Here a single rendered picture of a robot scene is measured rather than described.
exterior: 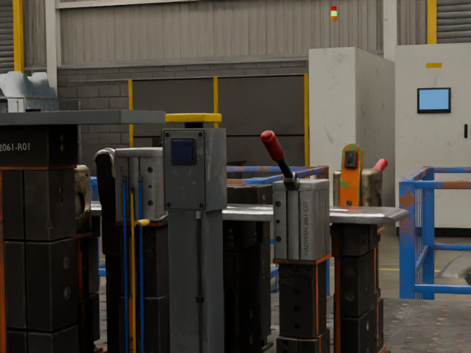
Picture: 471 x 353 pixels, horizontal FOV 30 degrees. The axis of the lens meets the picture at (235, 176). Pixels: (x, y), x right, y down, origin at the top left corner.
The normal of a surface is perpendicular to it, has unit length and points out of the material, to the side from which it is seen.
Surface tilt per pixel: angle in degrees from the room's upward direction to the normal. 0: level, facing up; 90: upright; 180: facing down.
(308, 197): 90
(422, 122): 90
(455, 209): 90
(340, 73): 90
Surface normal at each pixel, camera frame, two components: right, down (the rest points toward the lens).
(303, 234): -0.37, 0.05
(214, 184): 0.93, 0.00
